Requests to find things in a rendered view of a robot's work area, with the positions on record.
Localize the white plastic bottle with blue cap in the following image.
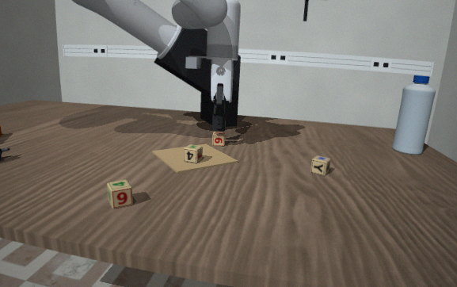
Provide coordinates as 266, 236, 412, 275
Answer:
392, 75, 436, 155

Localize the tan flat mat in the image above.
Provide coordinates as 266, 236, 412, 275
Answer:
152, 144, 238, 174

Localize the beige letter block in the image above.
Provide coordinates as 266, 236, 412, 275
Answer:
310, 155, 331, 176

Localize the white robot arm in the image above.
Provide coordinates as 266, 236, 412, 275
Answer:
72, 0, 241, 69

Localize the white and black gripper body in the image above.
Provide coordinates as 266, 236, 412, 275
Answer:
207, 57, 238, 103

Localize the beige toy block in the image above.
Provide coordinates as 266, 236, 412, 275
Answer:
212, 132, 225, 147

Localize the wooden toy block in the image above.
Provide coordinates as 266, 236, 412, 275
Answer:
107, 180, 133, 209
184, 144, 203, 163

